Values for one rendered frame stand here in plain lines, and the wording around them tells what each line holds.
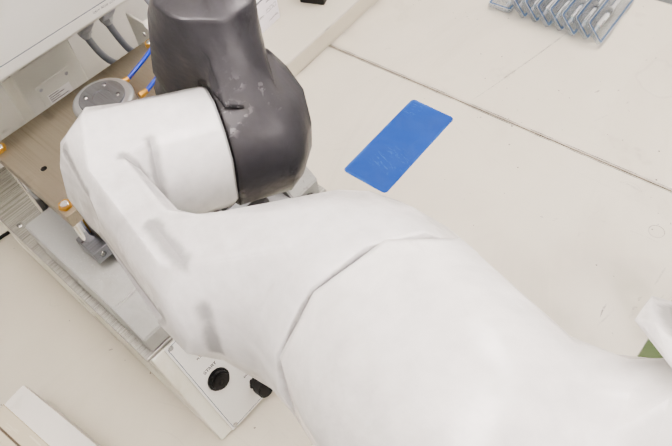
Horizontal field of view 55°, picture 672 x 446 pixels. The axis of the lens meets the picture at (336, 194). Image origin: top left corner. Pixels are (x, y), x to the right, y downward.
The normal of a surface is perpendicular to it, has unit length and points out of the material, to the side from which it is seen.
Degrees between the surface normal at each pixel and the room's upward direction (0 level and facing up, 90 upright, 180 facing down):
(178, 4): 17
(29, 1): 90
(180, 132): 24
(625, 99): 0
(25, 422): 2
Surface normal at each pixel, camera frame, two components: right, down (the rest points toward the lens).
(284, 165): 0.43, 0.54
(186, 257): -0.45, -0.64
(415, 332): -0.25, -0.74
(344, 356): -0.62, -0.47
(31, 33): 0.75, 0.48
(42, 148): -0.10, -0.61
